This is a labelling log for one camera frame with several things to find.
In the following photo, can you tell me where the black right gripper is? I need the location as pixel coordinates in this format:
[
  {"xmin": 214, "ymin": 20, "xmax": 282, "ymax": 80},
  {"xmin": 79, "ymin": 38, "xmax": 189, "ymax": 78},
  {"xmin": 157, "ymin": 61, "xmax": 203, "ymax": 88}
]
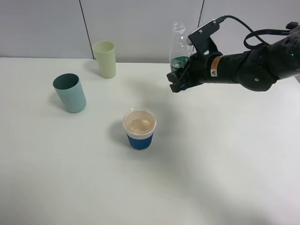
[{"xmin": 166, "ymin": 52, "xmax": 223, "ymax": 93}]

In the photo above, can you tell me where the clear green-label water bottle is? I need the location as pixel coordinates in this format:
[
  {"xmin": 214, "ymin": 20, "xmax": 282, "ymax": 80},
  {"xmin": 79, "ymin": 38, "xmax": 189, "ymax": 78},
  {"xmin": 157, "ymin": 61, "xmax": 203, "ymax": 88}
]
[{"xmin": 169, "ymin": 22, "xmax": 193, "ymax": 72}]

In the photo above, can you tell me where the blue sleeved paper cup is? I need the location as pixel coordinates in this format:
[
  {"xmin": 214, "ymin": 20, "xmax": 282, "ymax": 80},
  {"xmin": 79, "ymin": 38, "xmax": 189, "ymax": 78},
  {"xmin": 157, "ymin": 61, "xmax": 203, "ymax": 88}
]
[{"xmin": 123, "ymin": 107, "xmax": 157, "ymax": 150}]

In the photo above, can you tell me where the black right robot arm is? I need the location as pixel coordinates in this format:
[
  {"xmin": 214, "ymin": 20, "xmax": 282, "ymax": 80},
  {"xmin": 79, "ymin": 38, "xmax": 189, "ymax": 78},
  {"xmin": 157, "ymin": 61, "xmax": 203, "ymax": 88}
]
[{"xmin": 167, "ymin": 21, "xmax": 300, "ymax": 93}]

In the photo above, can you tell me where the light green plastic cup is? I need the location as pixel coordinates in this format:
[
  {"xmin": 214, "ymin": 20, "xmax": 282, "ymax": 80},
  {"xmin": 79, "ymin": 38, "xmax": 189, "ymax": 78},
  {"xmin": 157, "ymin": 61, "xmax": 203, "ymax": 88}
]
[{"xmin": 92, "ymin": 41, "xmax": 116, "ymax": 79}]

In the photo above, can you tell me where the teal plastic cup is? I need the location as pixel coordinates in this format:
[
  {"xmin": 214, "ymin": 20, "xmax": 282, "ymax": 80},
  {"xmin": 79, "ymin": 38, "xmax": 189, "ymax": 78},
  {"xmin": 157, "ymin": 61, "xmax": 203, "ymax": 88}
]
[{"xmin": 52, "ymin": 73, "xmax": 86, "ymax": 113}]

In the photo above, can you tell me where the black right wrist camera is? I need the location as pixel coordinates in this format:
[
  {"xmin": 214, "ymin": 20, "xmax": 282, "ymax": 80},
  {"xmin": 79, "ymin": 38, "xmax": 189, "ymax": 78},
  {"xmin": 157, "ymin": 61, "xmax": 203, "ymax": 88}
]
[{"xmin": 186, "ymin": 17, "xmax": 223, "ymax": 55}]

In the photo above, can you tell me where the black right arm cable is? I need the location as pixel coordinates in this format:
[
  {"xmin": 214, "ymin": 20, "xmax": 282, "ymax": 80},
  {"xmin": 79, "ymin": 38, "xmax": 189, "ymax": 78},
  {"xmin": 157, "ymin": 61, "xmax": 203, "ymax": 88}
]
[{"xmin": 219, "ymin": 15, "xmax": 300, "ymax": 50}]

